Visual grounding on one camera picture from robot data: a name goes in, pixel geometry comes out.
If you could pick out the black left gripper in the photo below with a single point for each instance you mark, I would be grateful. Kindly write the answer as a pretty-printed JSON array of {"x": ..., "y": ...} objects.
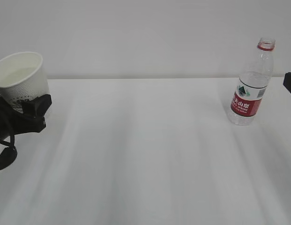
[{"x": 32, "y": 120}]

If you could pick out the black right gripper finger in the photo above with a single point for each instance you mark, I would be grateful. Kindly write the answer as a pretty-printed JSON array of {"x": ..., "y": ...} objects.
[{"x": 287, "y": 81}]

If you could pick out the white paper coffee cup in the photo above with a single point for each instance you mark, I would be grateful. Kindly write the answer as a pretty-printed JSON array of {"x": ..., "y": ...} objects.
[{"x": 22, "y": 78}]

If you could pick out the clear plastic water bottle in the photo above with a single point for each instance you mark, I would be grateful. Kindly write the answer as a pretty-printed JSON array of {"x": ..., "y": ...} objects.
[{"x": 252, "y": 83}]

